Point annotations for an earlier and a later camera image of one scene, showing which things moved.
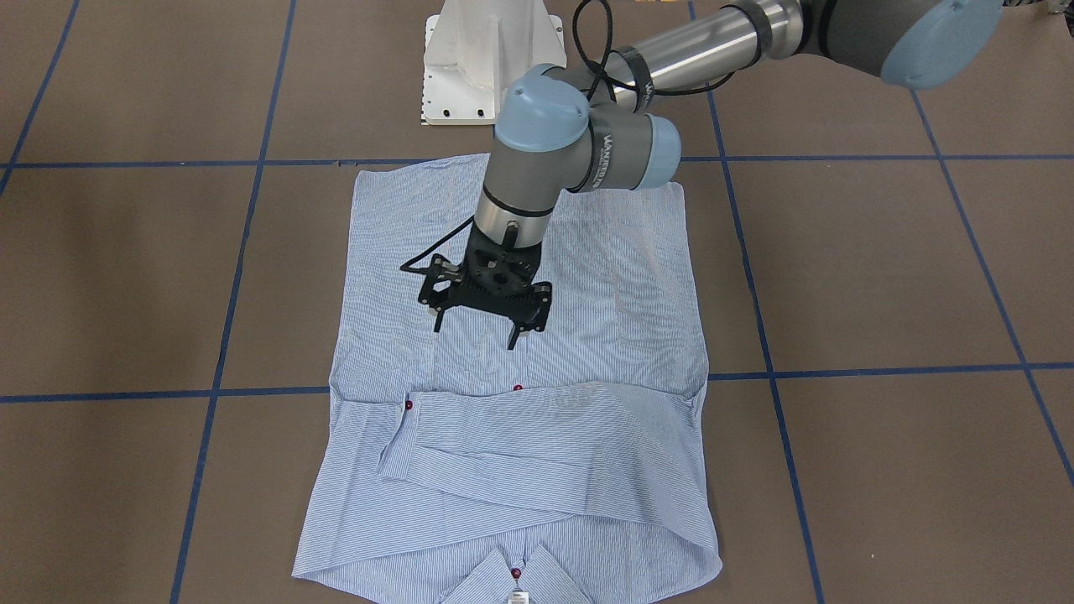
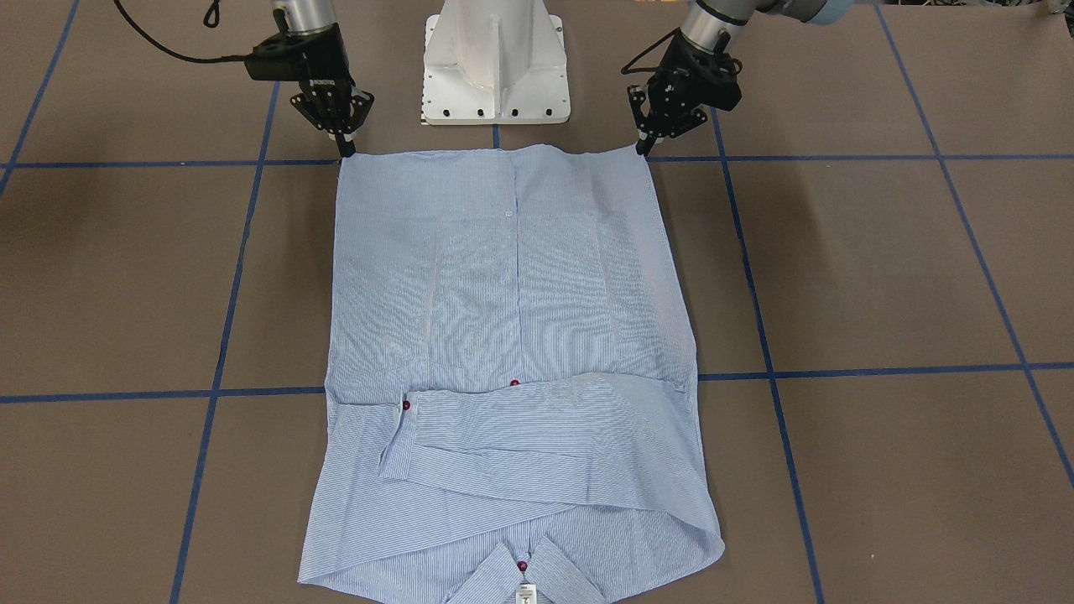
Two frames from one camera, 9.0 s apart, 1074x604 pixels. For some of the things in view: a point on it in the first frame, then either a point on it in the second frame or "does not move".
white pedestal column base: [474, 48] does not move
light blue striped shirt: [462, 470] does not move
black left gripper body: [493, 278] -> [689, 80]
